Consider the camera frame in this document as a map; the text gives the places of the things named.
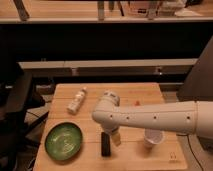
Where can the black rectangular remote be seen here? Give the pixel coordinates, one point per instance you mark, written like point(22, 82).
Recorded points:
point(105, 145)

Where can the white plastic bottle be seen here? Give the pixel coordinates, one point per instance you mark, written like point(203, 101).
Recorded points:
point(75, 104)

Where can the green ceramic bowl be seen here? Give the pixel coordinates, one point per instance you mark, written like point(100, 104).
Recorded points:
point(63, 141)

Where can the orange carrot toy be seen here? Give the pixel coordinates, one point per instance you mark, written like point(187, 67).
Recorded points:
point(137, 103)

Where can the yellowish gripper tool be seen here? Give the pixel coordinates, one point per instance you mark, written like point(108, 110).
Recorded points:
point(116, 138)

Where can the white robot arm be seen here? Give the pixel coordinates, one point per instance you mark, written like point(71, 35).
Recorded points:
point(189, 117)

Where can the black chair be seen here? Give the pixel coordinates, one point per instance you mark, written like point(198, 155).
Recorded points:
point(17, 95)

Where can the white paper cup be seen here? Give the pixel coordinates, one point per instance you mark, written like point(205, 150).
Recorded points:
point(153, 138)

